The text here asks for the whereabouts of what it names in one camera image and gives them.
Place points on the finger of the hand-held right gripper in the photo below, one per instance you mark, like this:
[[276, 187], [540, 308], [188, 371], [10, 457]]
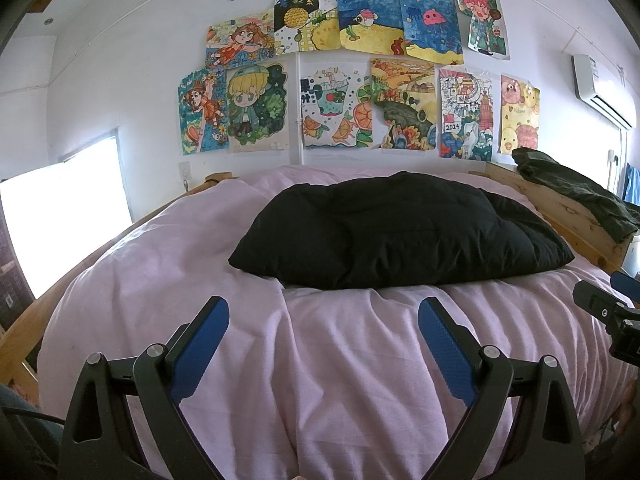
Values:
[[627, 285], [597, 300]]

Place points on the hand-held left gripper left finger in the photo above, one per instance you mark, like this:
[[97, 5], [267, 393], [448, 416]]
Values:
[[200, 350]]

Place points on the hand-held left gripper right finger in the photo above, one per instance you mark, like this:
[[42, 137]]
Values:
[[447, 350]]

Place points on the black jacket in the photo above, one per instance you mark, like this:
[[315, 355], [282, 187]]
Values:
[[400, 230]]

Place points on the white storage box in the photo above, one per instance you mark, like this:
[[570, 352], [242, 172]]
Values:
[[631, 255]]

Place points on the pink blanket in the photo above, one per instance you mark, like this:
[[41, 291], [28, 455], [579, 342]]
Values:
[[200, 260]]

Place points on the blue hanging cloth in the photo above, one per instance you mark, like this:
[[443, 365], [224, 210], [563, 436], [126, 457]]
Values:
[[632, 185]]

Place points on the dark green garment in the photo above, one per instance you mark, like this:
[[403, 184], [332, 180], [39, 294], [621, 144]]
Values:
[[585, 190]]

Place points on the person's leg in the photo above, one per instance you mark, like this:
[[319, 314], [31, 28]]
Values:
[[25, 440]]

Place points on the bright window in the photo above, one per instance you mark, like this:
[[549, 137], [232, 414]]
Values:
[[60, 210]]

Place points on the white air conditioner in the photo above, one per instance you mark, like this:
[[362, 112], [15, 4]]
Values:
[[602, 87]]

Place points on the yellow bears drawing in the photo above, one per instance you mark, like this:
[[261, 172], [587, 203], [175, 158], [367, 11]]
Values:
[[520, 115]]

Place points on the pagoda drawing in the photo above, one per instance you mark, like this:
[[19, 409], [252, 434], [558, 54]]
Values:
[[465, 115]]

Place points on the flying girl blue drawing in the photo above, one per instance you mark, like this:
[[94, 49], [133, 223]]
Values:
[[202, 110]]

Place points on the landscape fields painting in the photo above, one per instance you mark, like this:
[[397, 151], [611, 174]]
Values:
[[402, 105]]

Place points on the blond boy green drawing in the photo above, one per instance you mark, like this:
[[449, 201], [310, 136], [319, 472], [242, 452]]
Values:
[[257, 105]]

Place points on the drink and citrus drawing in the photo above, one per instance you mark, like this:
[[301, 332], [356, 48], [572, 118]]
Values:
[[335, 107]]

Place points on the red-haired character drawing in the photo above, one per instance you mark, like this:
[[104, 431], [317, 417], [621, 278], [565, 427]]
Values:
[[482, 22]]

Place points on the orange-haired girl drawing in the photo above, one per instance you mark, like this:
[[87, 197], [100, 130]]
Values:
[[240, 40]]

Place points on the pink jellyfish painting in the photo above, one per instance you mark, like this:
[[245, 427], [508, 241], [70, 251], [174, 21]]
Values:
[[430, 25]]

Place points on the fish sea painting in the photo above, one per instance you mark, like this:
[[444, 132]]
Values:
[[370, 17]]

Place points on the pineapple pattern drawing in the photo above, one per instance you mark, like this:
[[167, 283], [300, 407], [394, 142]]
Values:
[[305, 20]]

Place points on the wooden bed frame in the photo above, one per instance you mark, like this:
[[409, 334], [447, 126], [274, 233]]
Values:
[[565, 210]]

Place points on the white wall socket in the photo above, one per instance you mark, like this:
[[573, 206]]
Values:
[[184, 172]]

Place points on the white wall pipe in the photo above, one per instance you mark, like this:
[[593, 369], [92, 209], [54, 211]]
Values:
[[299, 85]]

